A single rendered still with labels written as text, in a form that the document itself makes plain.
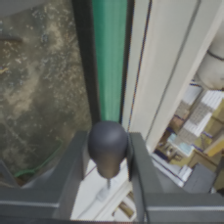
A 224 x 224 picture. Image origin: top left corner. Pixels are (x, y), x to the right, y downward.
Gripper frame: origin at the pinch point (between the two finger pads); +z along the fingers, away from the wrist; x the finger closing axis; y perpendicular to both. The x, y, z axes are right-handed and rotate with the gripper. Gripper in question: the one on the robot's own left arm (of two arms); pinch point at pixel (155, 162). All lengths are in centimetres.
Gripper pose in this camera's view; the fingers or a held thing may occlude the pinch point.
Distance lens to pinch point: 44.5
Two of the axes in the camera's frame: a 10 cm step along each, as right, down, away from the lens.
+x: 6.7, -5.8, 4.6
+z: -7.4, -5.4, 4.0
